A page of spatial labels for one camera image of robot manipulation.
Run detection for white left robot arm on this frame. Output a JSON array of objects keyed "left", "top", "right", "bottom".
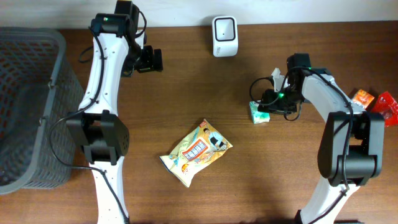
[{"left": 66, "top": 1, "right": 163, "bottom": 223}]

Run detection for yellow snack bag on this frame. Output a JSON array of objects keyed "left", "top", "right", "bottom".
[{"left": 160, "top": 119, "right": 233, "bottom": 187}]

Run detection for teal tissue pack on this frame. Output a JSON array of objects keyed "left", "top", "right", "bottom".
[{"left": 249, "top": 101, "right": 271, "bottom": 124}]

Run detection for white barcode scanner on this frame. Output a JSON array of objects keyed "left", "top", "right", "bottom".
[{"left": 211, "top": 16, "right": 239, "bottom": 57}]

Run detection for red snack bag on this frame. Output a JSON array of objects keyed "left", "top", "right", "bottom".
[{"left": 371, "top": 91, "right": 397, "bottom": 127}]

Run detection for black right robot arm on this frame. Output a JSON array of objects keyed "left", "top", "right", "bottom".
[{"left": 255, "top": 53, "right": 385, "bottom": 223}]

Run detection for grey plastic basket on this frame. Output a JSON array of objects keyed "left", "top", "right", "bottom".
[{"left": 1, "top": 27, "right": 84, "bottom": 195}]

